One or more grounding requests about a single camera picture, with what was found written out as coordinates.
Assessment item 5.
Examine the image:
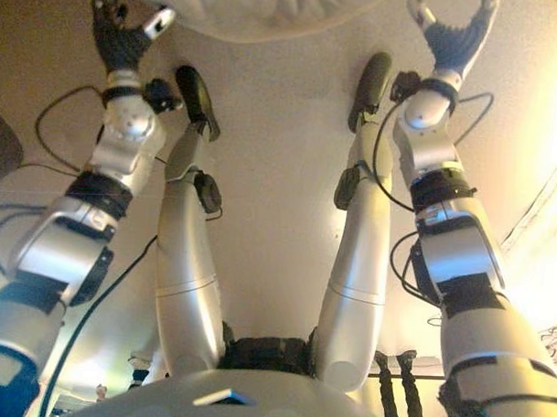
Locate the right dark robot hand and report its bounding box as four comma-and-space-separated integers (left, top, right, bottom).
404, 0, 502, 84

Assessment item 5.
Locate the left dark robot hand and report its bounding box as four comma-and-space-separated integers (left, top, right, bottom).
91, 0, 177, 77

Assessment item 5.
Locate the white frilled cushion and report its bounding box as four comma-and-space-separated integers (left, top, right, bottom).
101, 0, 418, 50

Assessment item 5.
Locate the left silver robot leg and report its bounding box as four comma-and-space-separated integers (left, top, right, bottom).
151, 64, 239, 381

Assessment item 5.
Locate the silver robot leg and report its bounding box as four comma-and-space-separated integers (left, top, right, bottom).
151, 64, 239, 381
315, 49, 400, 396

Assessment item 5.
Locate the right silver robot leg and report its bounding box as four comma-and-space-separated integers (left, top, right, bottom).
315, 49, 400, 396

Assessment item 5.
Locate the grey robot torso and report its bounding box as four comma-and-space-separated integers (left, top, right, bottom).
67, 317, 394, 417

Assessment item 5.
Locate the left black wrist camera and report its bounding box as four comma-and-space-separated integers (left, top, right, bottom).
143, 78, 184, 113

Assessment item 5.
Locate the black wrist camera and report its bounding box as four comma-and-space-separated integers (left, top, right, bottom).
143, 78, 184, 113
391, 69, 422, 102

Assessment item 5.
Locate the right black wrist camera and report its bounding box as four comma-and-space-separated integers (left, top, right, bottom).
391, 69, 422, 102

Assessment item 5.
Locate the left thin black wrist cable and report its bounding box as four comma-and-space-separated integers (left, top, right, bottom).
32, 83, 110, 176

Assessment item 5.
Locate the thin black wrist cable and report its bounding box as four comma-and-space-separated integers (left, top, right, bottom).
371, 88, 496, 215
32, 83, 110, 176

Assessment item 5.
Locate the right thin black wrist cable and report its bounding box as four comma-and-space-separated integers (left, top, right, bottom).
371, 88, 496, 215

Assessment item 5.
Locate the thick dark cable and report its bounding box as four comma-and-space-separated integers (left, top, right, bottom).
37, 231, 159, 417

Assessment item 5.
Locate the black braided strap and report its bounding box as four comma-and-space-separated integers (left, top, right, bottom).
372, 351, 402, 417
397, 349, 433, 417

